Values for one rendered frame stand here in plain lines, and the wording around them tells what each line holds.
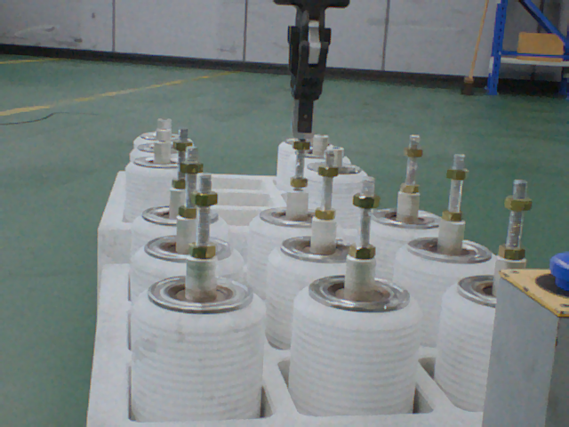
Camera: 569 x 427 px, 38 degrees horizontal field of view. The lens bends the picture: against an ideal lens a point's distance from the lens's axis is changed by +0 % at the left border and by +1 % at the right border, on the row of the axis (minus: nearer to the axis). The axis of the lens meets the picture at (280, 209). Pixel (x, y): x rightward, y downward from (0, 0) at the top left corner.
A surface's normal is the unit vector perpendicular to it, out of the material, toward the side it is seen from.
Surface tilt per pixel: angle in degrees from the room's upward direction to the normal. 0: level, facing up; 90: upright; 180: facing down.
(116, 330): 0
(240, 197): 90
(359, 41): 90
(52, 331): 0
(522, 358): 90
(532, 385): 90
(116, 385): 0
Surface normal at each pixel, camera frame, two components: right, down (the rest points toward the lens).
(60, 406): 0.06, -0.97
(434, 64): -0.21, 0.21
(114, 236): 0.12, 0.23
